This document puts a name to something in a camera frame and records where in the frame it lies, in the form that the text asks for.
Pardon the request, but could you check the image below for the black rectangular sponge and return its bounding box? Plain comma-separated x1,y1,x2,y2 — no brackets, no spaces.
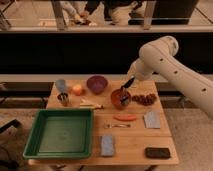
145,147,171,159

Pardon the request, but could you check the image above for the bunch of dark grapes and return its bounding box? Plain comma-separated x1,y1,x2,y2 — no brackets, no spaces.
132,94,157,106

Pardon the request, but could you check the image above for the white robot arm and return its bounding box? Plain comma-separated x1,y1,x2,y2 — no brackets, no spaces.
127,36,213,119

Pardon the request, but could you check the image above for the purple bowl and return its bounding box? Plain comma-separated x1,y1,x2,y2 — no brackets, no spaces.
86,75,108,94

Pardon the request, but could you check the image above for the yellow banana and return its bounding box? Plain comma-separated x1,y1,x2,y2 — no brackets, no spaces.
80,99,103,109

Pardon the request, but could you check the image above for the black handled brush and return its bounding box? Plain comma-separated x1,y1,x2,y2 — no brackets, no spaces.
120,76,135,106

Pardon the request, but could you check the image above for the green plastic tray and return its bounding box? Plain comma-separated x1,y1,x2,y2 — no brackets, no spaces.
23,109,94,159

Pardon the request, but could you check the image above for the orange carrot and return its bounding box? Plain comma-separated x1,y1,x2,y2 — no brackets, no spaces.
113,115,137,122

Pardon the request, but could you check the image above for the blue sponge near tray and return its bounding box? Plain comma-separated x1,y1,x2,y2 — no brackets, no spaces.
101,134,115,157

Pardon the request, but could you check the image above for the red bowl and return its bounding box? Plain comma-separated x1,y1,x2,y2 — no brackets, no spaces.
111,89,131,110

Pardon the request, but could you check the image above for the dark metal cup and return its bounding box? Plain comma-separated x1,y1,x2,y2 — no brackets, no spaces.
57,93,69,106

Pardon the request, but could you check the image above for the blue plastic cup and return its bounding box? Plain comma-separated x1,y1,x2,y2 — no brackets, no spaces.
55,79,67,93

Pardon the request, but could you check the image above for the red yellow apple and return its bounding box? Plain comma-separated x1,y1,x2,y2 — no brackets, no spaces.
72,84,83,96

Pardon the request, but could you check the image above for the wooden table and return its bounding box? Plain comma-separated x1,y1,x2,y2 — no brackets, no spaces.
28,81,179,166

